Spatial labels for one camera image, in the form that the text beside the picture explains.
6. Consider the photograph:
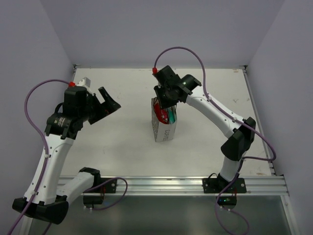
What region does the teal candy packet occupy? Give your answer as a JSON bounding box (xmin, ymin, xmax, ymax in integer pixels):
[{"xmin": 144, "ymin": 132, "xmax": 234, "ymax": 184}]
[{"xmin": 167, "ymin": 108, "xmax": 176, "ymax": 124}]

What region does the red snack packet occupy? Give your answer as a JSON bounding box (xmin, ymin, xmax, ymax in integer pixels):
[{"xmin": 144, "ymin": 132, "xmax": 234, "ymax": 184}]
[{"xmin": 154, "ymin": 103, "xmax": 169, "ymax": 124}]

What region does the grey paper coffee bag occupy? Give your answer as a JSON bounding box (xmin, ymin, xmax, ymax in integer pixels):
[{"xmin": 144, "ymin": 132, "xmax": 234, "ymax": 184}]
[{"xmin": 151, "ymin": 98, "xmax": 177, "ymax": 142}]

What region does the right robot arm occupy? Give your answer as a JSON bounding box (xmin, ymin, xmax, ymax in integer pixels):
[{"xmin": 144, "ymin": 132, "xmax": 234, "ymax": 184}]
[{"xmin": 152, "ymin": 66, "xmax": 256, "ymax": 190}]

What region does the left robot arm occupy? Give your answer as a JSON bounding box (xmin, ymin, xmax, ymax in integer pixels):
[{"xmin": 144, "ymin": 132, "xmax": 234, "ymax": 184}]
[{"xmin": 12, "ymin": 86, "xmax": 121, "ymax": 224}]

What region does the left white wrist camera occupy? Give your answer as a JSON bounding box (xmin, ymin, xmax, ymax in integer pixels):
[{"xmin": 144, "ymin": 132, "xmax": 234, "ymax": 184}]
[{"xmin": 68, "ymin": 77, "xmax": 93, "ymax": 94}]

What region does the left aluminium side rail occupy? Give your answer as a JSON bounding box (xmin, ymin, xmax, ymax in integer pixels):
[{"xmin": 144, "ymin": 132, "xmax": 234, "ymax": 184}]
[{"xmin": 44, "ymin": 65, "xmax": 78, "ymax": 176}]

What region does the aluminium side rail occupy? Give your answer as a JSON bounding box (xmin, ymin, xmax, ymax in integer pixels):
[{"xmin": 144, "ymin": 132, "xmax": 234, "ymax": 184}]
[
  {"xmin": 44, "ymin": 65, "xmax": 78, "ymax": 176},
  {"xmin": 241, "ymin": 65, "xmax": 277, "ymax": 176}
]

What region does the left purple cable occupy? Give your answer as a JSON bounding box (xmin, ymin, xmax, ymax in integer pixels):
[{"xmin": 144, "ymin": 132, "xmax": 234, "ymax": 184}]
[{"xmin": 6, "ymin": 79, "xmax": 128, "ymax": 235}]

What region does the purple cable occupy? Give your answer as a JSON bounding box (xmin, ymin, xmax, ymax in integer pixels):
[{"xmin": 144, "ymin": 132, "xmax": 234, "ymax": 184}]
[
  {"xmin": 153, "ymin": 46, "xmax": 277, "ymax": 235},
  {"xmin": 6, "ymin": 79, "xmax": 128, "ymax": 235}
]

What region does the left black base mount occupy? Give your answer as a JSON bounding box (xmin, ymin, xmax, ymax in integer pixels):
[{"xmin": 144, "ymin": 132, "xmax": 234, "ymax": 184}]
[{"xmin": 83, "ymin": 177, "xmax": 117, "ymax": 208}]

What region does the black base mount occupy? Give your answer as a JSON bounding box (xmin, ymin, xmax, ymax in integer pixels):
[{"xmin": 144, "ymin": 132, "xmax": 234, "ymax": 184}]
[
  {"xmin": 202, "ymin": 173, "xmax": 247, "ymax": 210},
  {"xmin": 83, "ymin": 177, "xmax": 117, "ymax": 208}
]

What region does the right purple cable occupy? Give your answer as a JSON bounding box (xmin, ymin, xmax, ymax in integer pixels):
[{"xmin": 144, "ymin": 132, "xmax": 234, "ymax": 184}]
[{"xmin": 153, "ymin": 46, "xmax": 277, "ymax": 235}]

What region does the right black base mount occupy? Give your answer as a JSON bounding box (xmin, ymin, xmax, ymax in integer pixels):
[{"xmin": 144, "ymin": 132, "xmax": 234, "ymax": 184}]
[{"xmin": 202, "ymin": 173, "xmax": 247, "ymax": 210}]

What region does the right aluminium side rail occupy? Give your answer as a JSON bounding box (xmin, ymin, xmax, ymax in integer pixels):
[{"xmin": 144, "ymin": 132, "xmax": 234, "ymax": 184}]
[{"xmin": 241, "ymin": 65, "xmax": 277, "ymax": 176}]

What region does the aluminium front rail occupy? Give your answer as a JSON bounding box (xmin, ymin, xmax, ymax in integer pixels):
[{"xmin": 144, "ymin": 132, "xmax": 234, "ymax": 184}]
[{"xmin": 57, "ymin": 175, "xmax": 289, "ymax": 196}]

